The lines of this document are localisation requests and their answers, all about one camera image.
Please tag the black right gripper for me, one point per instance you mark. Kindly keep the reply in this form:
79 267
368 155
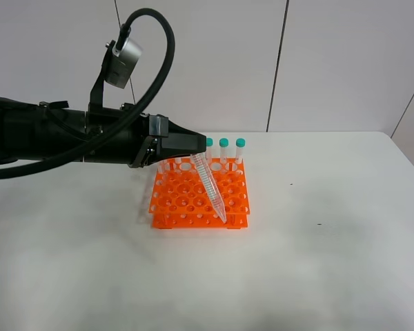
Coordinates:
139 144

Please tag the teal capped test tube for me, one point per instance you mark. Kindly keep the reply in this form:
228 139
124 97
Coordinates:
210 186

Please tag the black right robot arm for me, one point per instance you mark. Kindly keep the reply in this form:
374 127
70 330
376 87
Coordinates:
40 131

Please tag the orange test tube rack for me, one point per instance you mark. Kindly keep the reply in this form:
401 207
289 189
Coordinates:
179 200

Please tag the racked test tube far right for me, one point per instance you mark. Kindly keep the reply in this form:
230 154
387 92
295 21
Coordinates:
240 145

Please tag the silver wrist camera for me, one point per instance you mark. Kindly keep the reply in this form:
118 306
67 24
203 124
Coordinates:
122 63

